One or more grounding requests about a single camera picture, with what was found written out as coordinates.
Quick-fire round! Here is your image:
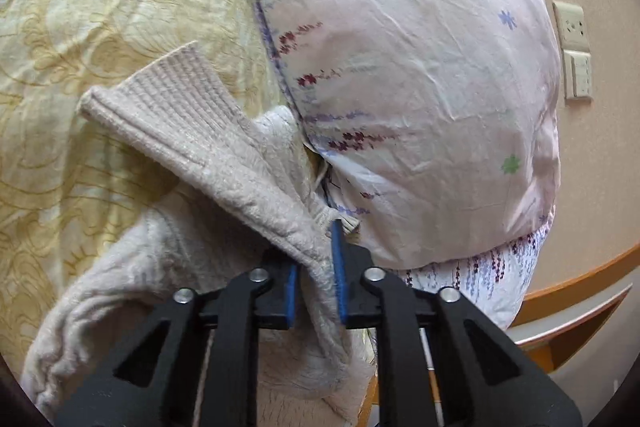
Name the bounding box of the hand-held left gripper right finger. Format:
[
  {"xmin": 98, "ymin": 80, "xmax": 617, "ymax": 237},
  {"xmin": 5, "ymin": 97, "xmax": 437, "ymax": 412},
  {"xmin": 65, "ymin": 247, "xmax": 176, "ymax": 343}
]
[{"xmin": 330, "ymin": 219, "xmax": 584, "ymax": 427}]

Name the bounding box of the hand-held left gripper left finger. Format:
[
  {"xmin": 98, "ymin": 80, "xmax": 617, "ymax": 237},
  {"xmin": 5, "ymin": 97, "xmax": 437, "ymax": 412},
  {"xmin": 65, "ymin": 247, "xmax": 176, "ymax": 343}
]
[{"xmin": 55, "ymin": 249, "xmax": 301, "ymax": 427}]

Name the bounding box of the beige knit sweater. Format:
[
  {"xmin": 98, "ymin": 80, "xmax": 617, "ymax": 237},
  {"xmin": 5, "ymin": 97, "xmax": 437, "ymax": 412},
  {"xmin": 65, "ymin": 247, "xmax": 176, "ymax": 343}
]
[{"xmin": 22, "ymin": 41, "xmax": 377, "ymax": 427}]

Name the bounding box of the white lavender print pillow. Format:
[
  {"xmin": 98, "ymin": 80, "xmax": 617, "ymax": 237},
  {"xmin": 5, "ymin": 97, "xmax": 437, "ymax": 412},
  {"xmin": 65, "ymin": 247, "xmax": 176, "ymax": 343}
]
[{"xmin": 400, "ymin": 217, "xmax": 556, "ymax": 339}]

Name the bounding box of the pink floral pillow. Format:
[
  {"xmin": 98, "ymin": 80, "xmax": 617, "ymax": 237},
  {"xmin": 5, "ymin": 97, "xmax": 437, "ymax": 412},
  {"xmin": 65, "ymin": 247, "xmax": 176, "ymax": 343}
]
[{"xmin": 225, "ymin": 0, "xmax": 563, "ymax": 270}]

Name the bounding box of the yellow patterned bedsheet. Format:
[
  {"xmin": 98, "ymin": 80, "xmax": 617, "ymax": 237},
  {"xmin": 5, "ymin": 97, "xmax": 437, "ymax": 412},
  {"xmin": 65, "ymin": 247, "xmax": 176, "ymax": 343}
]
[{"xmin": 0, "ymin": 0, "xmax": 301, "ymax": 360}]

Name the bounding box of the wooden bed frame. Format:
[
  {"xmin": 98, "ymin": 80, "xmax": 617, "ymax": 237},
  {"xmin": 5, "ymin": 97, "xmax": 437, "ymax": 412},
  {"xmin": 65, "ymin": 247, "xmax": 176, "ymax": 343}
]
[{"xmin": 357, "ymin": 244, "xmax": 640, "ymax": 427}]

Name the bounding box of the beige wall switch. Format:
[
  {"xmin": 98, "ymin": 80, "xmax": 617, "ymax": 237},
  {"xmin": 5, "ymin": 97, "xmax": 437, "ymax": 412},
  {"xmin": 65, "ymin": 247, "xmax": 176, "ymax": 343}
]
[{"xmin": 562, "ymin": 49, "xmax": 594, "ymax": 100}]

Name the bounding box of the beige wall socket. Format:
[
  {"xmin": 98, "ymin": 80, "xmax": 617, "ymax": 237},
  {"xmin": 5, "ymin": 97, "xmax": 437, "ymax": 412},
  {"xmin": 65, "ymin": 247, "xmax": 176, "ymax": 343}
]
[{"xmin": 551, "ymin": 0, "xmax": 587, "ymax": 54}]

